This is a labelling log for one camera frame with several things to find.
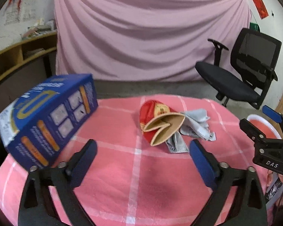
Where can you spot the pink hanging sheet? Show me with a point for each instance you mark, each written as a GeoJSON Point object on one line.
{"type": "Point", "coordinates": [144, 40]}

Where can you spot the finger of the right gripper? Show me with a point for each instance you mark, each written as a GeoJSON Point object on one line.
{"type": "Point", "coordinates": [258, 136]}
{"type": "Point", "coordinates": [273, 115]}

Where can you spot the grey face mask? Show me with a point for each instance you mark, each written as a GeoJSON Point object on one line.
{"type": "Point", "coordinates": [196, 126]}

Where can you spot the red paper wall poster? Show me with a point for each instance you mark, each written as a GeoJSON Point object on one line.
{"type": "Point", "coordinates": [262, 10]}

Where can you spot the black office chair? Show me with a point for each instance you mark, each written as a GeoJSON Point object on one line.
{"type": "Point", "coordinates": [254, 57]}

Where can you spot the wooden wall shelf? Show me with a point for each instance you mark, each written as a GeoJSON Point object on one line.
{"type": "Point", "coordinates": [23, 53]}

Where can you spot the blue cardboard box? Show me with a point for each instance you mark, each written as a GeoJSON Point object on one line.
{"type": "Point", "coordinates": [37, 126]}

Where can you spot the stack of books papers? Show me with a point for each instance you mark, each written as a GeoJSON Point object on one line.
{"type": "Point", "coordinates": [39, 28]}

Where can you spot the pink white trash bin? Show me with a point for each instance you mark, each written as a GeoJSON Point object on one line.
{"type": "Point", "coordinates": [264, 126]}

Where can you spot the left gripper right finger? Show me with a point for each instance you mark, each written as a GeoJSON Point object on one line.
{"type": "Point", "coordinates": [248, 206]}

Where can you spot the person right hand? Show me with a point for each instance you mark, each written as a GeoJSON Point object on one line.
{"type": "Point", "coordinates": [271, 178]}

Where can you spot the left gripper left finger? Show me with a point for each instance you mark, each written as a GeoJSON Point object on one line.
{"type": "Point", "coordinates": [37, 206]}

